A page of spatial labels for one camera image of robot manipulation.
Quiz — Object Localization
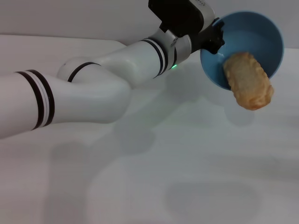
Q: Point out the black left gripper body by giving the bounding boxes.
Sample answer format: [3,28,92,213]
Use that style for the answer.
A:
[190,25,217,53]

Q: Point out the blue bowl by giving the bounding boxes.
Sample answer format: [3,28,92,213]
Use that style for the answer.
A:
[199,11,285,91]

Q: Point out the orange ridged bread roll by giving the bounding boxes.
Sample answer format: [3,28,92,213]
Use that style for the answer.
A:
[223,51,274,111]

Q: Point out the silver camera mount bracket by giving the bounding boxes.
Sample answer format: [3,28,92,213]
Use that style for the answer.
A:
[158,25,178,47]

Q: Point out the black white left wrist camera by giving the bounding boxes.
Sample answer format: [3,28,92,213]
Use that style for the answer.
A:
[148,0,215,38]

